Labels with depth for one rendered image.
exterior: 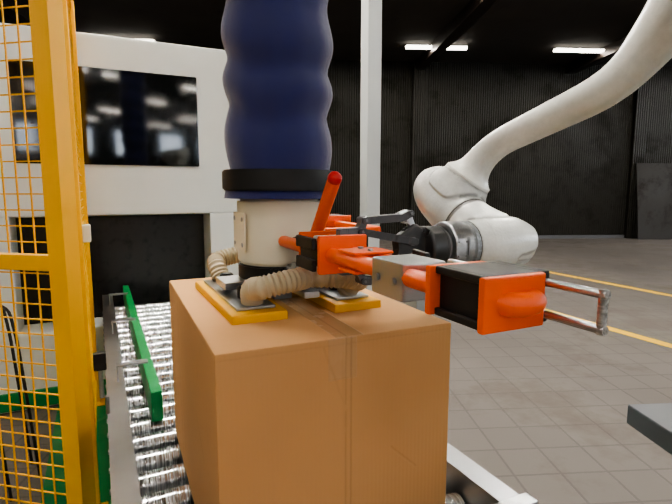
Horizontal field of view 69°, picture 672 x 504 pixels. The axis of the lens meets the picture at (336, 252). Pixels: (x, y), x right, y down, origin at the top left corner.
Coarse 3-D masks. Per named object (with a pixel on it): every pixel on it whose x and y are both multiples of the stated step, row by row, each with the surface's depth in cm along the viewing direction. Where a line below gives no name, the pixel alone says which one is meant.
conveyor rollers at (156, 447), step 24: (120, 312) 251; (144, 312) 249; (168, 312) 253; (120, 336) 210; (168, 336) 210; (168, 360) 184; (168, 384) 159; (144, 408) 140; (168, 408) 142; (144, 432) 131; (168, 432) 126; (144, 456) 115; (168, 456) 117; (144, 480) 106; (168, 480) 108
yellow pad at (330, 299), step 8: (320, 288) 101; (328, 288) 101; (336, 288) 99; (320, 296) 96; (328, 296) 95; (336, 296) 93; (344, 296) 93; (352, 296) 93; (360, 296) 94; (368, 296) 96; (320, 304) 95; (328, 304) 92; (336, 304) 89; (344, 304) 90; (352, 304) 91; (360, 304) 91; (368, 304) 92; (376, 304) 93; (336, 312) 89
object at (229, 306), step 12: (204, 288) 103; (216, 288) 100; (240, 288) 90; (216, 300) 92; (228, 300) 90; (264, 300) 90; (228, 312) 84; (240, 312) 83; (252, 312) 83; (264, 312) 84; (276, 312) 84
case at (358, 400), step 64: (192, 320) 85; (320, 320) 84; (384, 320) 84; (192, 384) 90; (256, 384) 70; (320, 384) 74; (384, 384) 79; (448, 384) 84; (192, 448) 95; (256, 448) 71; (320, 448) 75; (384, 448) 80
